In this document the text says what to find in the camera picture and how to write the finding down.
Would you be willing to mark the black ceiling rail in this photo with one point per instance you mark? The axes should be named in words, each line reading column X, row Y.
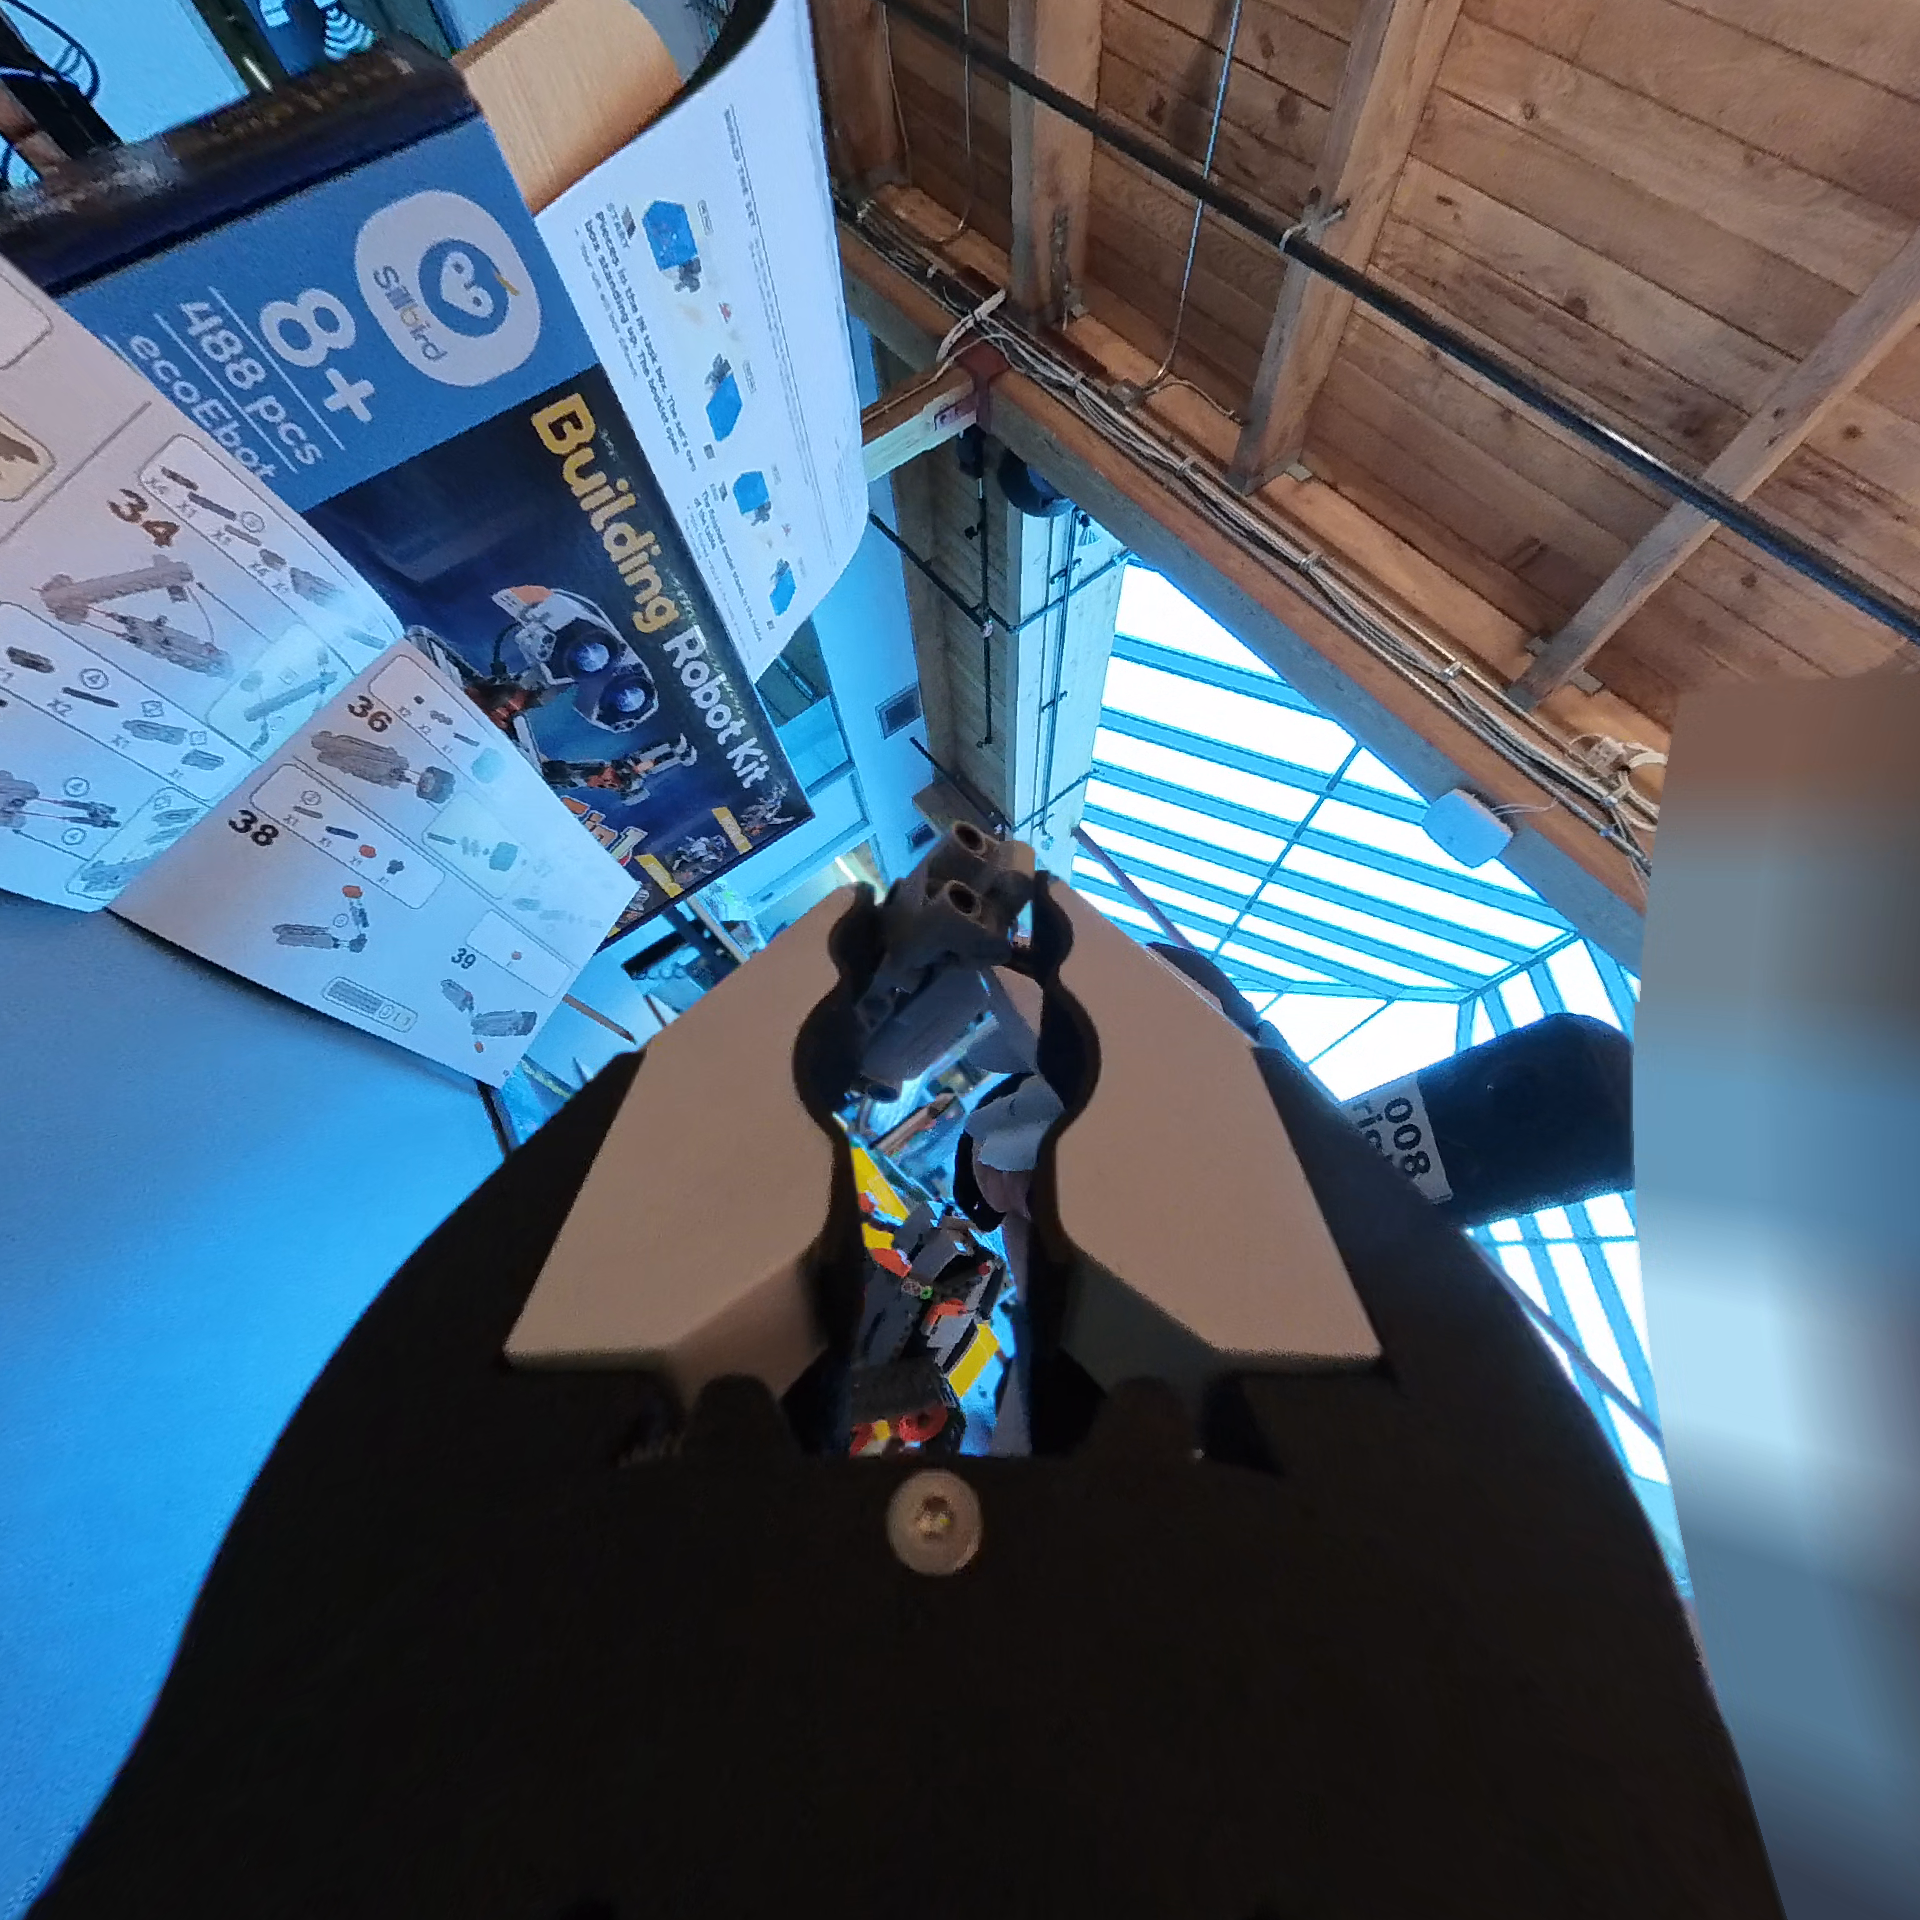
column 1501, row 368

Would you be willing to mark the blue robot kit box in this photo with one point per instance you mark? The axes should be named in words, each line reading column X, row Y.
column 452, row 451

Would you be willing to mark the black round speaker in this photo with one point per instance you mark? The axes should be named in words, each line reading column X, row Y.
column 1037, row 482

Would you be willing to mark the wooden chair back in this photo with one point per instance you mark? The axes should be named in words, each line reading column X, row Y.
column 587, row 106

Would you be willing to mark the white instruction booklet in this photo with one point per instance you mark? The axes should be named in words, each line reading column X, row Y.
column 150, row 645

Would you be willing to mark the grey and orange robot model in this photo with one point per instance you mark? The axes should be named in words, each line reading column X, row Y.
column 931, row 1290

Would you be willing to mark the grey brick assembly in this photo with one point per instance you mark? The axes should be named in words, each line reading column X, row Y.
column 939, row 931

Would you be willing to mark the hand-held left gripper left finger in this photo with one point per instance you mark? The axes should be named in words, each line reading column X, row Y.
column 675, row 1201

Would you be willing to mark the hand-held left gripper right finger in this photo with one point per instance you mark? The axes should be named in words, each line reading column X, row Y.
column 1201, row 1201

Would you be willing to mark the white ceiling box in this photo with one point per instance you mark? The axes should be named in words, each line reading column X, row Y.
column 1463, row 827

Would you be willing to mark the yellow plastic bin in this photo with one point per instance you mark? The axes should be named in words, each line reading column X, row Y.
column 875, row 1185

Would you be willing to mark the skylight window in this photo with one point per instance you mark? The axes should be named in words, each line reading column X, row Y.
column 1201, row 645

